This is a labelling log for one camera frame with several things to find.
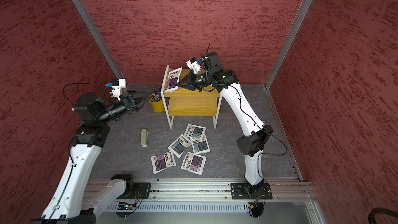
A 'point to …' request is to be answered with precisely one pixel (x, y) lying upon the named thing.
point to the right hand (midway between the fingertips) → (178, 87)
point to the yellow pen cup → (157, 106)
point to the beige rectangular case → (144, 138)
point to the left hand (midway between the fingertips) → (149, 99)
